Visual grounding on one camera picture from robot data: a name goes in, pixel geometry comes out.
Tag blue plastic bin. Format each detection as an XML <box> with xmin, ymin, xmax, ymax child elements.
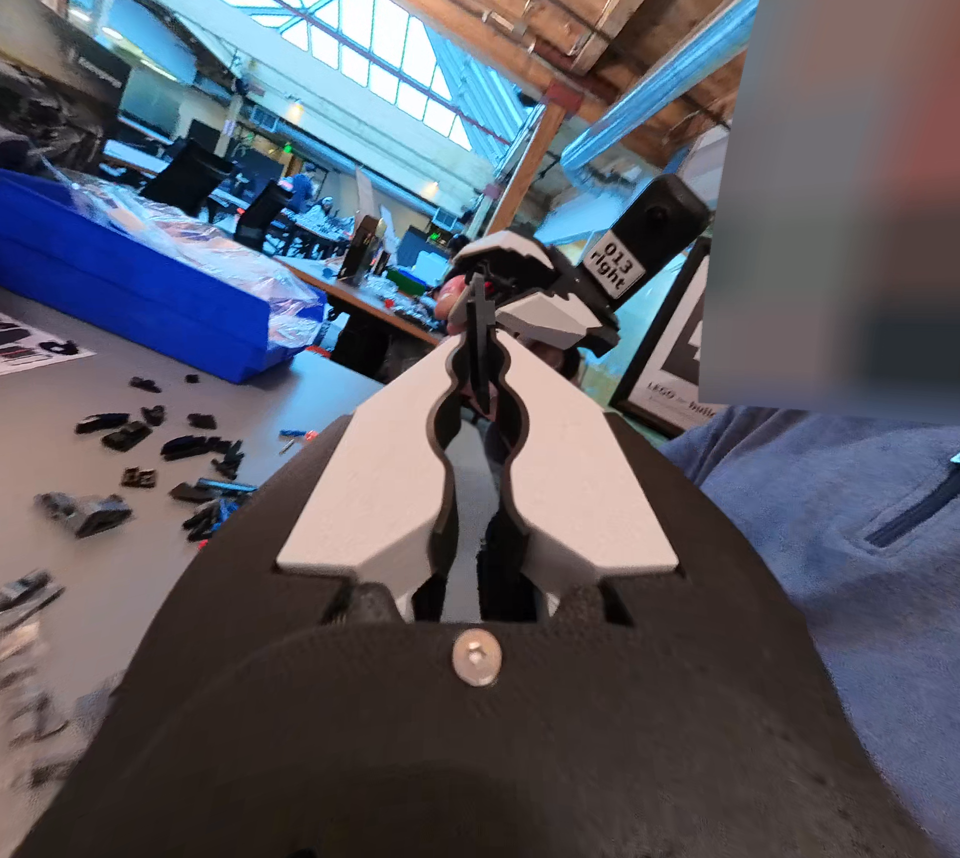
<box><xmin>0</xmin><ymin>169</ymin><xmax>328</xmax><ymax>383</ymax></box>

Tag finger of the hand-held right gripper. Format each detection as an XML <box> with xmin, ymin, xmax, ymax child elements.
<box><xmin>452</xmin><ymin>231</ymin><xmax>558</xmax><ymax>289</ymax></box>
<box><xmin>493</xmin><ymin>294</ymin><xmax>622</xmax><ymax>358</ymax></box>

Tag dark cloth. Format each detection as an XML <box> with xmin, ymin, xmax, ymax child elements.
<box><xmin>0</xmin><ymin>59</ymin><xmax>130</xmax><ymax>170</ymax></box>

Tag scattered black lego pieces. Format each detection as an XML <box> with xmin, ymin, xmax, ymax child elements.
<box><xmin>33</xmin><ymin>372</ymin><xmax>260</xmax><ymax>544</ymax></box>

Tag black office chair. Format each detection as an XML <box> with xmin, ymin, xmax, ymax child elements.
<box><xmin>141</xmin><ymin>139</ymin><xmax>235</xmax><ymax>220</ymax></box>
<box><xmin>234</xmin><ymin>180</ymin><xmax>295</xmax><ymax>253</ymax></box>

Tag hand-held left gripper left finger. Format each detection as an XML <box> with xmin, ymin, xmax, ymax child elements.
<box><xmin>276</xmin><ymin>333</ymin><xmax>475</xmax><ymax>622</ymax></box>

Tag wooden post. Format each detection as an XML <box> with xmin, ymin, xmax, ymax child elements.
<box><xmin>486</xmin><ymin>100</ymin><xmax>573</xmax><ymax>240</ymax></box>

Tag wooden background table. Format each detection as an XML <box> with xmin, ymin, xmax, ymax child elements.
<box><xmin>273</xmin><ymin>254</ymin><xmax>451</xmax><ymax>349</ymax></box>

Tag person's blue sweater torso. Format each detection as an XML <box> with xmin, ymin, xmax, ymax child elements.
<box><xmin>660</xmin><ymin>406</ymin><xmax>960</xmax><ymax>858</ymax></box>

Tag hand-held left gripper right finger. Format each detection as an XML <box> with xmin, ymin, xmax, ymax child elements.
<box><xmin>487</xmin><ymin>331</ymin><xmax>681</xmax><ymax>622</ymax></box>

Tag framed poster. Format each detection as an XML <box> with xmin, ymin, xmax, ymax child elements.
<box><xmin>609</xmin><ymin>235</ymin><xmax>714</xmax><ymax>437</ymax></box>

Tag large clear plastic bag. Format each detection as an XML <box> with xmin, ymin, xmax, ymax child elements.
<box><xmin>67</xmin><ymin>171</ymin><xmax>325</xmax><ymax>349</ymax></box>

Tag silver ventilation duct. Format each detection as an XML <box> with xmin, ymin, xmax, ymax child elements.
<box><xmin>558</xmin><ymin>0</ymin><xmax>768</xmax><ymax>178</ymax></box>

